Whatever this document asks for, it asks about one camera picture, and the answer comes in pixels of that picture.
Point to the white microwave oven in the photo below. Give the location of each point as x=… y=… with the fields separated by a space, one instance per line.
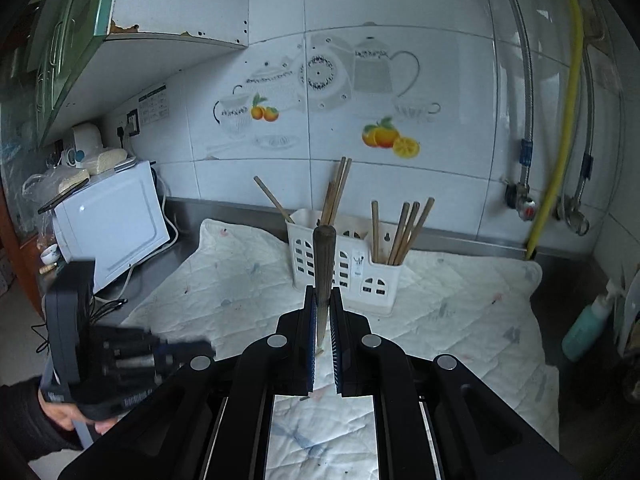
x=115 y=230

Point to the bunch of wooden chopsticks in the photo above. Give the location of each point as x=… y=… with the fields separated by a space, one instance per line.
x=406 y=230

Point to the black tablet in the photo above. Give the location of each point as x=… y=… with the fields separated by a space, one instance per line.
x=62 y=196

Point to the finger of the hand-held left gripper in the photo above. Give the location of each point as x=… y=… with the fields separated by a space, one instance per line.
x=182 y=355

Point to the metal gas valve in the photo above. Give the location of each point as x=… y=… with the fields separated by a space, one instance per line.
x=522 y=202

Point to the thin wooden chopstick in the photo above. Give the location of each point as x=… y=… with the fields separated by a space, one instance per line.
x=272 y=197

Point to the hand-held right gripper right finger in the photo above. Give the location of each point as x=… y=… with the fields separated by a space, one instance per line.
x=336 y=360

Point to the dark wooden chopstick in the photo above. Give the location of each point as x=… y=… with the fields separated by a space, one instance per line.
x=324 y=270

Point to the white wall cabinet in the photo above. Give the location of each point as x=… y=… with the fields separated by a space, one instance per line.
x=180 y=0

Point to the clear plastic bag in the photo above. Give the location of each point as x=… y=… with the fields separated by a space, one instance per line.
x=35 y=187

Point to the person's left hand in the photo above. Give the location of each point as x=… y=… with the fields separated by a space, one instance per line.
x=60 y=412

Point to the white quilted cloth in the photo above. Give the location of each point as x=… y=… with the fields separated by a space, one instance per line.
x=225 y=280

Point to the teal soap pump bottle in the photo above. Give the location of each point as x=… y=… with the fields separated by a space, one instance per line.
x=587 y=327

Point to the white plastic utensil holder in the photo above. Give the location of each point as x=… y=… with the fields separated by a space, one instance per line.
x=350 y=270

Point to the wall sticker chart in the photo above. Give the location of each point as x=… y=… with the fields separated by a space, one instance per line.
x=154 y=105

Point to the white electric kettle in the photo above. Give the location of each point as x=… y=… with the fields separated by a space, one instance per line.
x=86 y=140

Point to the blue pipe clip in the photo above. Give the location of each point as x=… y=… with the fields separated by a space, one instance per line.
x=525 y=152
x=586 y=167

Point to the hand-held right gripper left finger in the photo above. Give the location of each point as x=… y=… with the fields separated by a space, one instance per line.
x=311 y=360

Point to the small white cup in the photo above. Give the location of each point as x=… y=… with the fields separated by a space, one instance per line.
x=50 y=255

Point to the black wall socket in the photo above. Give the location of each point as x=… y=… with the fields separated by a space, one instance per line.
x=132 y=121

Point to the person's left forearm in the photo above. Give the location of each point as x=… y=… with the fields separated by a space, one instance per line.
x=25 y=420

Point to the green wall cabinet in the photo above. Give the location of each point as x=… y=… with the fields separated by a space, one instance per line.
x=55 y=50

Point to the folded white cloth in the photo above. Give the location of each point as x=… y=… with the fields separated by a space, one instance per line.
x=70 y=180
x=105 y=159

